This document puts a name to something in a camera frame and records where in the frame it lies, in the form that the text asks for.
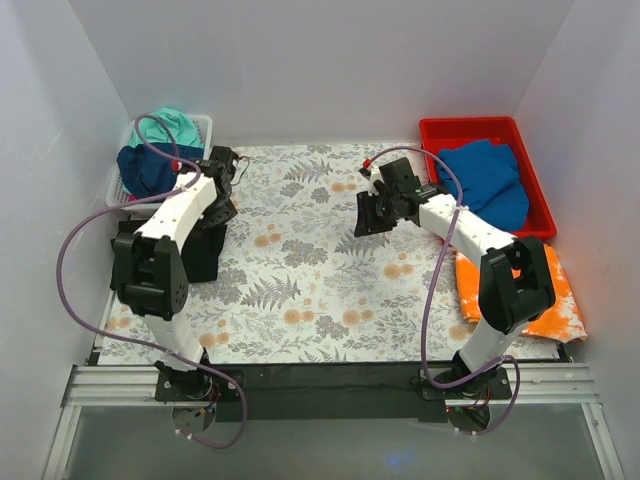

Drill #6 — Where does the black t shirt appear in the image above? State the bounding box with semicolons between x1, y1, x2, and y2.
181;225;227;284

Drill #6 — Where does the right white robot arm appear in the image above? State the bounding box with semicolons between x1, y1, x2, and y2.
354;158;556;398

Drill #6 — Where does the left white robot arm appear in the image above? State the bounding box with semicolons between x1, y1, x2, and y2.
111;146;240;400

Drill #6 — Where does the teal t shirt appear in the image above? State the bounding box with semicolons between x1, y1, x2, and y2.
129;107;204;147

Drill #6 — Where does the navy blue t shirt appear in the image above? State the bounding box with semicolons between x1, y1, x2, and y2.
116;144;177;199

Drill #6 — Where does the floral table mat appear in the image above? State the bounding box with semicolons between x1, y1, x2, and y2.
97;142;559;365

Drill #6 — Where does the white plastic basket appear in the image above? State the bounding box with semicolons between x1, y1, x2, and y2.
105;114;213;218

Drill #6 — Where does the red plastic bin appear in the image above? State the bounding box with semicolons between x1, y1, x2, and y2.
418;116;558;240

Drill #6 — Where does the orange white t shirt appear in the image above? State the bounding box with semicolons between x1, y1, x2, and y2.
455;245;588;343

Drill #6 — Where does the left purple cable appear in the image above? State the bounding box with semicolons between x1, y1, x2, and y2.
55;114;248;449

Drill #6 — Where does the aluminium mounting rail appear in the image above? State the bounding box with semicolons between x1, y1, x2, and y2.
43;362;624;479

